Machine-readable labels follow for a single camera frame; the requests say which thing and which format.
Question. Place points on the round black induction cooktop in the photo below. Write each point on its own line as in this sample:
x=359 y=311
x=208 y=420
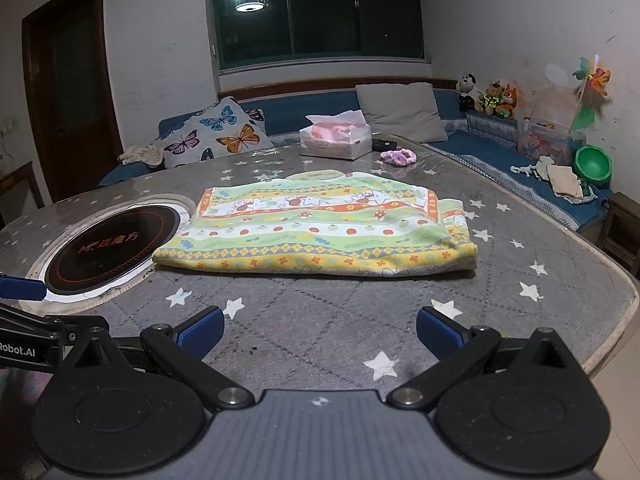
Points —
x=105 y=254

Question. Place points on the green plastic bowl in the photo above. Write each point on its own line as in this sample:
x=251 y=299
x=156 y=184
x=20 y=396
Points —
x=593 y=165

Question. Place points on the beige folded cloth on sofa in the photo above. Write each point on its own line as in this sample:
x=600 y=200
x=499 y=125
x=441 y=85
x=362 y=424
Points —
x=564 y=182

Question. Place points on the dark window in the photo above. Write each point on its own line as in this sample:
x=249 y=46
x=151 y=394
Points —
x=251 y=32

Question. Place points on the orange fox plush toy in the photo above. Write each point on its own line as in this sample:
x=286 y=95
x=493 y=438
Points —
x=509 y=100

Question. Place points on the blue sofa bench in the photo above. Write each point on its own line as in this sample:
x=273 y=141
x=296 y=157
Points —
x=479 y=141

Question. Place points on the yellow bear plush toy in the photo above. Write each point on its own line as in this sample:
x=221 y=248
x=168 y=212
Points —
x=490 y=99

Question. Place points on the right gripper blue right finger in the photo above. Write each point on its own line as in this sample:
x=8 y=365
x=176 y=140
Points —
x=461 y=352

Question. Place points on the dark wooden side table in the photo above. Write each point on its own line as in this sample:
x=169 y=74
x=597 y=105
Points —
x=20 y=194

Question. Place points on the patterned green children's jacket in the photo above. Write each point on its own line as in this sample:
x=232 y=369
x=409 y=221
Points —
x=349 y=224

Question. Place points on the small brown wooden stool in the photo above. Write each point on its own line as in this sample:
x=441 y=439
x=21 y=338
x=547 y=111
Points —
x=619 y=236

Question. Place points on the clear plastic toy box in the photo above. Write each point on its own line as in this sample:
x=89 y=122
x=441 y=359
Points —
x=536 y=138

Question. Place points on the grey plain pillow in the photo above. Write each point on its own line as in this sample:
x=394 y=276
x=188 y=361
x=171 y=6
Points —
x=406 y=110

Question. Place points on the butterfly print pillow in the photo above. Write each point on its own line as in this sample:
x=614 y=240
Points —
x=220 y=130

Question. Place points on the pink tissue box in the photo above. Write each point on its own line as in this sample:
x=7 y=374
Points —
x=345 y=136

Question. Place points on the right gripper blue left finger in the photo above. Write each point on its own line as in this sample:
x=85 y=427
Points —
x=180 y=351

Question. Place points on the dark wooden door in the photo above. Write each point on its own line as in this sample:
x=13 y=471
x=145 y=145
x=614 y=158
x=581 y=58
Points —
x=69 y=95

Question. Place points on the colourful pinwheel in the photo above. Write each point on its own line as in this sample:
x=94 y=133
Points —
x=591 y=94

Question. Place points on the panda plush toy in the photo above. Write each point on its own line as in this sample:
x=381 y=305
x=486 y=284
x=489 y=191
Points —
x=469 y=96

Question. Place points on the beige crumpled cloth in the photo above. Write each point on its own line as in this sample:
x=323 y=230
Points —
x=151 y=155

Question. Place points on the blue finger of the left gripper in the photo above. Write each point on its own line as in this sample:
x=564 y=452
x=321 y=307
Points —
x=22 y=288

